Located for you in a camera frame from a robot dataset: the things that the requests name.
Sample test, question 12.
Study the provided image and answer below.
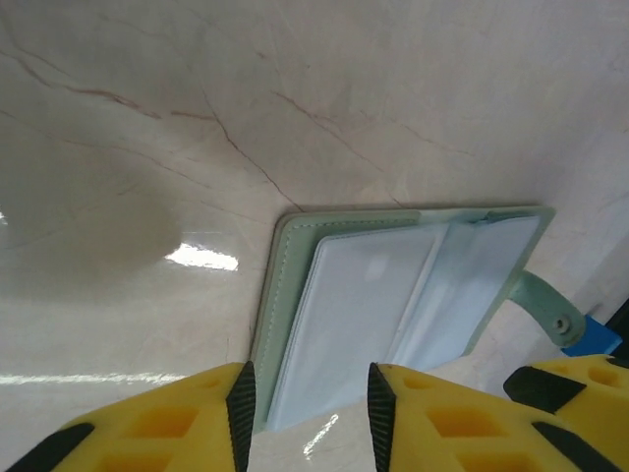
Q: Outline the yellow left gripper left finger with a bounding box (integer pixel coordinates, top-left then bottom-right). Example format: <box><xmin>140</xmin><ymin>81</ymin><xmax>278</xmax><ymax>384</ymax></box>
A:
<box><xmin>0</xmin><ymin>360</ymin><xmax>257</xmax><ymax>472</ymax></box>

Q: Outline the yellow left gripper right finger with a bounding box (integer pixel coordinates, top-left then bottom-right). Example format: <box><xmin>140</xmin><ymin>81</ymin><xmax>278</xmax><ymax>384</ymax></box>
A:
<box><xmin>367</xmin><ymin>361</ymin><xmax>621</xmax><ymax>472</ymax></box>

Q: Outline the mint green card holder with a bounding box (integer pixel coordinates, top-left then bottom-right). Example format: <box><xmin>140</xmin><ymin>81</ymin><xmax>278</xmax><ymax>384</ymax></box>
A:
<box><xmin>250</xmin><ymin>201</ymin><xmax>589</xmax><ymax>435</ymax></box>

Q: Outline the small blue box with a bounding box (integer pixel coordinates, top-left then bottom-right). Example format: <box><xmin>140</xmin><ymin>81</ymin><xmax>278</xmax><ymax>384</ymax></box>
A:
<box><xmin>559</xmin><ymin>317</ymin><xmax>623</xmax><ymax>358</ymax></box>

